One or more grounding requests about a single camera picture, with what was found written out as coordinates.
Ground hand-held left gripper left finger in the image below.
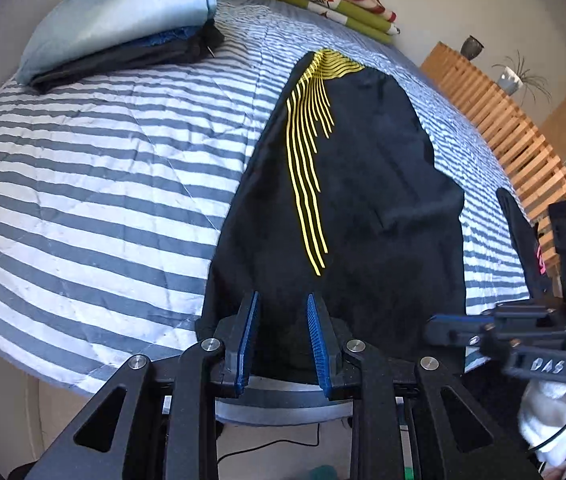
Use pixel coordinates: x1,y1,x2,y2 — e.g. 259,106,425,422
23,290,264,480

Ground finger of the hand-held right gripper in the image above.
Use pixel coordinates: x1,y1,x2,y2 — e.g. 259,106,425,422
483,302,566,341
425,312,566,382

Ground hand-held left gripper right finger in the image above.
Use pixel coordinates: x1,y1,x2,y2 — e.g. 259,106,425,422
305,292,538,480

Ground black pants with yellow stripes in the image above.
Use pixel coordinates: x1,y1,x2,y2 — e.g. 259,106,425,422
198,49,468,386

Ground black cloth with pink print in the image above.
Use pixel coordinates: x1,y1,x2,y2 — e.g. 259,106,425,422
497,187,552,304

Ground potted plant in white pot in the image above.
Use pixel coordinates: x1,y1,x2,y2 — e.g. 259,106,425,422
492,50,562,107

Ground blue white striped quilt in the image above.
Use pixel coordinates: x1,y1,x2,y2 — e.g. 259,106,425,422
0,0,534,401

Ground dark ceramic vase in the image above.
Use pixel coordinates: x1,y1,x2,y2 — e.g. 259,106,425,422
460,35,485,61

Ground folded dark clothes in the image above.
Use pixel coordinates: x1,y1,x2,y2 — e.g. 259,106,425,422
30,20,226,94

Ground folded blue patterned garment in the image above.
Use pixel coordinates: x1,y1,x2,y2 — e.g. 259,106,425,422
138,27,202,51

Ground folded green quilt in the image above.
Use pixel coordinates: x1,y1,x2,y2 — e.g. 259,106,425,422
249,0,398,46

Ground stack of folded clothes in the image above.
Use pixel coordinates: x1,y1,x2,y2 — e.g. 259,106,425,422
17,0,218,86

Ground black floor cable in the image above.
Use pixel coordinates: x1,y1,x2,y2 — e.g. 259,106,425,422
215,422,322,464

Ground wooden slatted bed rail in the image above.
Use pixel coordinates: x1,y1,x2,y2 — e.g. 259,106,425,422
420,41,566,227

